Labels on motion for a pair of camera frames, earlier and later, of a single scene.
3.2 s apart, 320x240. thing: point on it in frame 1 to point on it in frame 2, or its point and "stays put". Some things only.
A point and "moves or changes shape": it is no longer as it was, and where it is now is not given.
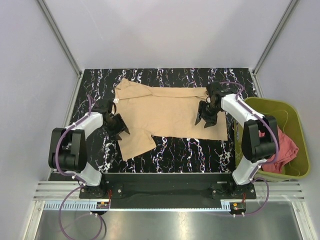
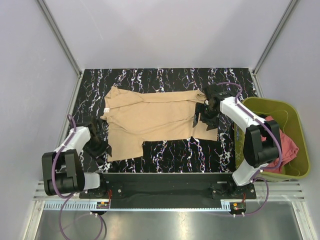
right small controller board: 239,206 stays put
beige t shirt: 150,112 moves or changes shape
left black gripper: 121,126 to 100,151
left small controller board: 103,205 stays put
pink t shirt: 287,151 stays put
